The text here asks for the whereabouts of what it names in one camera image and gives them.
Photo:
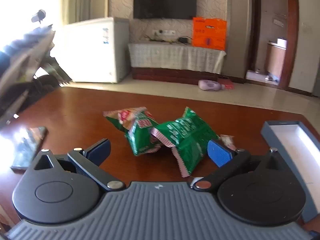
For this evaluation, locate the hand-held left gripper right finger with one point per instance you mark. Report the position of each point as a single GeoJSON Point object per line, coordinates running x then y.
{"type": "Point", "coordinates": [218, 153]}

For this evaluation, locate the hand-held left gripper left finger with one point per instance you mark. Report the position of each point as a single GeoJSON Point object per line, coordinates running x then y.
{"type": "Point", "coordinates": [100, 150]}

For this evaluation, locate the small pink candy packet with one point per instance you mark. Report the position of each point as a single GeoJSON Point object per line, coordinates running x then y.
{"type": "Point", "coordinates": [228, 140]}

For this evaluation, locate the green striped-edge snack bag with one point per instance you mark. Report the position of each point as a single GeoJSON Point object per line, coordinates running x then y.
{"type": "Point", "coordinates": [186, 135]}

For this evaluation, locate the green chip bag red print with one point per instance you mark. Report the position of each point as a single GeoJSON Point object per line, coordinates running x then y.
{"type": "Point", "coordinates": [140, 136]}

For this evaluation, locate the blue cardboard box white inside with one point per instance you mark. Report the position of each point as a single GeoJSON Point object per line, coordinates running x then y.
{"type": "Point", "coordinates": [295, 135]}

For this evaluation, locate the purple detergent bottle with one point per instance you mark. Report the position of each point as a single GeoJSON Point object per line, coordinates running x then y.
{"type": "Point", "coordinates": [210, 85]}

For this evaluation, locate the black smartphone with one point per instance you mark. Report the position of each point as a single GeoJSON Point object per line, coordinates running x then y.
{"type": "Point", "coordinates": [27, 147]}

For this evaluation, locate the grey slipper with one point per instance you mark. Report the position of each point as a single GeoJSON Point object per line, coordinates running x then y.
{"type": "Point", "coordinates": [268, 78]}

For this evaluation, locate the dark wooden television cabinet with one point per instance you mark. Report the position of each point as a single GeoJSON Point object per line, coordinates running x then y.
{"type": "Point", "coordinates": [172, 75]}

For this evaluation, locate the white chest freezer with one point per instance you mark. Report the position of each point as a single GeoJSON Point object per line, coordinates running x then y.
{"type": "Point", "coordinates": [87, 52]}

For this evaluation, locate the pale patterned cabinet cloth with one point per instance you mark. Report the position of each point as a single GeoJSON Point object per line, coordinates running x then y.
{"type": "Point", "coordinates": [175, 56]}

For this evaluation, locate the wooden kitchen cabinet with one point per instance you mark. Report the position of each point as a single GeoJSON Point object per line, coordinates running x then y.
{"type": "Point", "coordinates": [275, 60]}

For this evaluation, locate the black power adapter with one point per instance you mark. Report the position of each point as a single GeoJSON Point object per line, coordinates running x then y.
{"type": "Point", "coordinates": [184, 40]}

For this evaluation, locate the orange gift box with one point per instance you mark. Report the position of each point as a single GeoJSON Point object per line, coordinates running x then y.
{"type": "Point", "coordinates": [209, 33]}

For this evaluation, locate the blurred grey object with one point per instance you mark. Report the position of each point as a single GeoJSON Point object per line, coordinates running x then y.
{"type": "Point", "coordinates": [22, 55]}

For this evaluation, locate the brown wooden door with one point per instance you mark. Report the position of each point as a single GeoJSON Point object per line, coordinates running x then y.
{"type": "Point", "coordinates": [257, 30]}

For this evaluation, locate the beige curtain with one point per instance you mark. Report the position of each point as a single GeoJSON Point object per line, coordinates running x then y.
{"type": "Point", "coordinates": [85, 2]}

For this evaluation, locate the white wall power strip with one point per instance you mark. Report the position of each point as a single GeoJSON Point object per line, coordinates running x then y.
{"type": "Point", "coordinates": [163, 32]}

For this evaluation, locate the white wall heater box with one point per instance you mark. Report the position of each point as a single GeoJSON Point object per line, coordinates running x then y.
{"type": "Point", "coordinates": [278, 22]}

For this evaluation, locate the black wall television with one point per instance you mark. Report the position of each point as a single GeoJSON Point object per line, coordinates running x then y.
{"type": "Point", "coordinates": [165, 2]}

